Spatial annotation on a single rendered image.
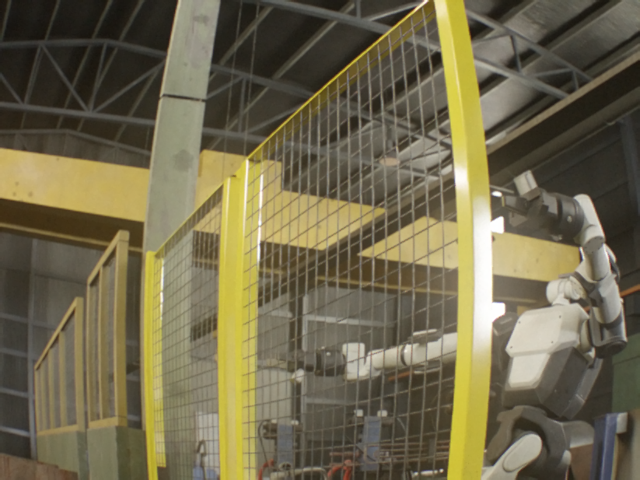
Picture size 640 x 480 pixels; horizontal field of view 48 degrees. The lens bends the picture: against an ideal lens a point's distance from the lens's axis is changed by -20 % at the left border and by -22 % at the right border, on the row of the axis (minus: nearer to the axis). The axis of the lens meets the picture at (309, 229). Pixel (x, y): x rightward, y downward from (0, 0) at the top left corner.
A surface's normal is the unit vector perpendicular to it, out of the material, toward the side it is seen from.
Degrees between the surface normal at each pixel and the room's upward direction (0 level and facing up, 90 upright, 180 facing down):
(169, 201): 90
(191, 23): 90
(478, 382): 90
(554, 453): 90
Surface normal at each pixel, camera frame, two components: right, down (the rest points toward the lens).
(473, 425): 0.41, -0.28
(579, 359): 0.51, 0.04
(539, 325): -0.72, -0.54
